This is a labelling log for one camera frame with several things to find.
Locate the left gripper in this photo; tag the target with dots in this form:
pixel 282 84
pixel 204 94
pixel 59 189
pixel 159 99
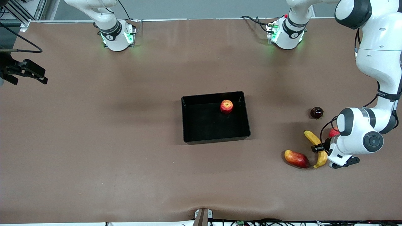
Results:
pixel 326 144

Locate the yellow banana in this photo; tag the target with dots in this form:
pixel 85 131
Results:
pixel 311 135

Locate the small red yellow apple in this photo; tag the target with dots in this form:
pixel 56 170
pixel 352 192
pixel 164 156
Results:
pixel 226 106

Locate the black plastic box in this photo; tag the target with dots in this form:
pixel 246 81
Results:
pixel 204 128

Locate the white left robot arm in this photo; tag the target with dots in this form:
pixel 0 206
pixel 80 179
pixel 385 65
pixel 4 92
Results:
pixel 377 47

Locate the red yellow mango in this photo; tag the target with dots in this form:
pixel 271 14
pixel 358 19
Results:
pixel 296 158

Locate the dark red plum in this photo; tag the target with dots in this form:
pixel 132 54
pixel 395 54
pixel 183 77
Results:
pixel 316 113

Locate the aluminium frame post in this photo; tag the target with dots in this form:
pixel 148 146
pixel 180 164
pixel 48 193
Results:
pixel 25 24

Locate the metal table edge bracket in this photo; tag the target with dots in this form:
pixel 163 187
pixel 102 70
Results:
pixel 202 218

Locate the silver table edge rail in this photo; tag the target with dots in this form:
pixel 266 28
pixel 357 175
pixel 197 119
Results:
pixel 204 19

